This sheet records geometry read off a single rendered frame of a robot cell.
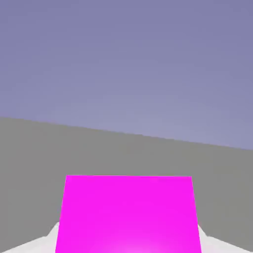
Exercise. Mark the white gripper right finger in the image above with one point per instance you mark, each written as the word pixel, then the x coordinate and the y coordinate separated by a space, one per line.
pixel 217 246

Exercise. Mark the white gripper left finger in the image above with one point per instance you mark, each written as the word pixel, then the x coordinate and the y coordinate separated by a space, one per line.
pixel 39 245

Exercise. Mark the small magenta cube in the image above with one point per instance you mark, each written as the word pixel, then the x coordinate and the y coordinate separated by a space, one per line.
pixel 128 213

